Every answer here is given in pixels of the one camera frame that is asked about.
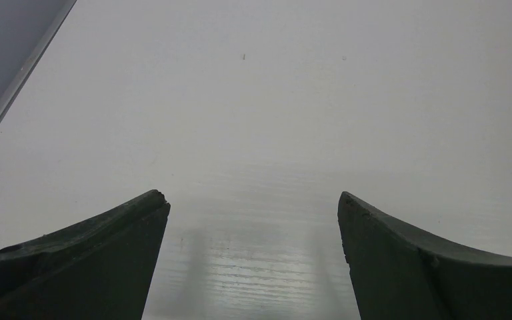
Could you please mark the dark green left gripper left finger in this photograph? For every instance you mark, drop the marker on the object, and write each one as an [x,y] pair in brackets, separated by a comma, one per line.
[99,268]

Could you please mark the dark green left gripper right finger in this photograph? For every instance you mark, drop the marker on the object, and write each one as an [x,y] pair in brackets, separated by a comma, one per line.
[399,271]

